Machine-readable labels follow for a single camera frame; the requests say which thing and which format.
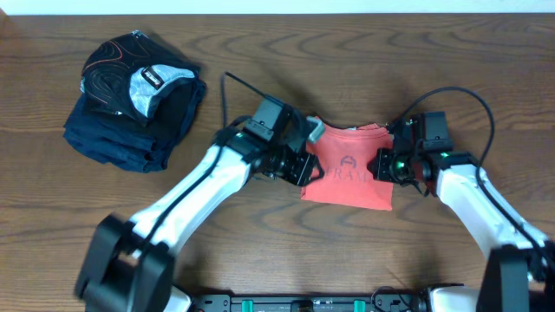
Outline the red soccer t-shirt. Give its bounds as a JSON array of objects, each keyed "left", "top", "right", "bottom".
[{"left": 300, "top": 123, "right": 394, "bottom": 211}]

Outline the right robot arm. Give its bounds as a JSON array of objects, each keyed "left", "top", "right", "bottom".
[{"left": 368, "top": 112, "right": 554, "bottom": 311}]

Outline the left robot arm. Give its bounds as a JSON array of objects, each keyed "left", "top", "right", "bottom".
[{"left": 75, "top": 95, "right": 325, "bottom": 312}]

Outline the navy blue folded garment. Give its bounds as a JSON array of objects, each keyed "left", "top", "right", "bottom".
[{"left": 63, "top": 81, "right": 206, "bottom": 173}]

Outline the black patterned folded garment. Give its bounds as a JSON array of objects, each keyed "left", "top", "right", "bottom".
[{"left": 81, "top": 30, "right": 199, "bottom": 126}]

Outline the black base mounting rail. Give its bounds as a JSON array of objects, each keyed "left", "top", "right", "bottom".
[{"left": 189, "top": 290, "right": 429, "bottom": 312}]

